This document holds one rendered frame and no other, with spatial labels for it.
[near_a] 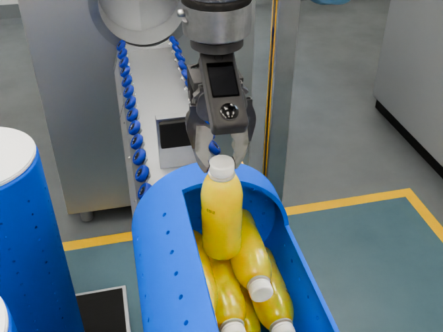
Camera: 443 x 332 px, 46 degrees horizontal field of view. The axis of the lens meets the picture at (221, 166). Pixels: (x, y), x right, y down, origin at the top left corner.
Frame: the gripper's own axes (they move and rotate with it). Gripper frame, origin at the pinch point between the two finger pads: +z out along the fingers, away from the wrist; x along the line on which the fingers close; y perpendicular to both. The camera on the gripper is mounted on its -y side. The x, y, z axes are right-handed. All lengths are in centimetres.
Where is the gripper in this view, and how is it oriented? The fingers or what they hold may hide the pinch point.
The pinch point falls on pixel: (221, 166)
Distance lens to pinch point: 78.4
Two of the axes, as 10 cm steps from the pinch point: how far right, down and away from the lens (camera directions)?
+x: -9.8, 1.3, -1.7
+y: -2.2, -5.8, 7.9
